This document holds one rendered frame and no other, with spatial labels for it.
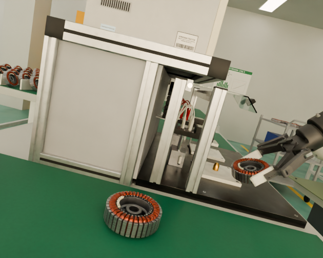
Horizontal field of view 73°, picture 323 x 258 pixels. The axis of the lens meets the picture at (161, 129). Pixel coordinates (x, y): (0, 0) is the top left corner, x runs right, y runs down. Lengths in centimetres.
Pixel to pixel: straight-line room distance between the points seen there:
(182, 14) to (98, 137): 41
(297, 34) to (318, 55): 78
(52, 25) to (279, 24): 640
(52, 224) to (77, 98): 30
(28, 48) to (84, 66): 394
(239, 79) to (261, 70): 61
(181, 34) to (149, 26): 9
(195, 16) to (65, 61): 37
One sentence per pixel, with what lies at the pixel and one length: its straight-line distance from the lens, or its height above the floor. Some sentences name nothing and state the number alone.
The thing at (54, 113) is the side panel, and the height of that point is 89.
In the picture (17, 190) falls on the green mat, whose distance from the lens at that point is 55.
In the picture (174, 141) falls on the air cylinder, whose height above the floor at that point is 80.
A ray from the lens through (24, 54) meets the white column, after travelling 455.
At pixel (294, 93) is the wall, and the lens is 684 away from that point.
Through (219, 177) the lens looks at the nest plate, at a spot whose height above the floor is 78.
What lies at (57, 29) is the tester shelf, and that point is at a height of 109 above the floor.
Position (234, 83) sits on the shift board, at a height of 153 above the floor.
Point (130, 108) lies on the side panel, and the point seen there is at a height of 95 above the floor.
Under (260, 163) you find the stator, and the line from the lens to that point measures 74.
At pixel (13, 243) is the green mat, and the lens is 42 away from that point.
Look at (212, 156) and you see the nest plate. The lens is 98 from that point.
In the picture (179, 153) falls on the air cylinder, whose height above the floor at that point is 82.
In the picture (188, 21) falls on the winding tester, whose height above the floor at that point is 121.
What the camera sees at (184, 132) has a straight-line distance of 73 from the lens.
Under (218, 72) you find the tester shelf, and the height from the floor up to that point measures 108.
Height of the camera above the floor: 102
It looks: 11 degrees down
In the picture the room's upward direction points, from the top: 14 degrees clockwise
